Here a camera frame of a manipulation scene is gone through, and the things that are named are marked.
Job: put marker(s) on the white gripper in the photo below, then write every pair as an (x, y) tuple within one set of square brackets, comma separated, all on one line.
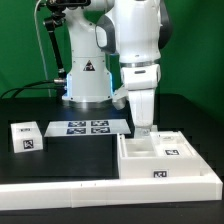
[(141, 83)]

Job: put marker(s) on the white cabinet body box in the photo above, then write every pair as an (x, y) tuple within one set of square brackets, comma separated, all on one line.
[(136, 159)]

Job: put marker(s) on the white door panel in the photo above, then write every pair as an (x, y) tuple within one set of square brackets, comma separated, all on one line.
[(173, 150), (167, 137)]

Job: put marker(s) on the white cabinet top block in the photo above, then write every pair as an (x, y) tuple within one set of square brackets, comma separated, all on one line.
[(26, 137)]

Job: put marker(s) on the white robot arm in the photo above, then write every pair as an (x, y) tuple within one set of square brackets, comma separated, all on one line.
[(118, 57)]

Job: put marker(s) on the white marker sheet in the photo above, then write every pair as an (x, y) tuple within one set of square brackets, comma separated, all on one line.
[(87, 128)]

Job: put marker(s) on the white L-shaped fence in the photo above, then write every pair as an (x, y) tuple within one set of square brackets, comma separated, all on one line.
[(21, 189)]

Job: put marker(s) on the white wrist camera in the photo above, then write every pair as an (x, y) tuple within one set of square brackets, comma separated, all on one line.
[(119, 98)]

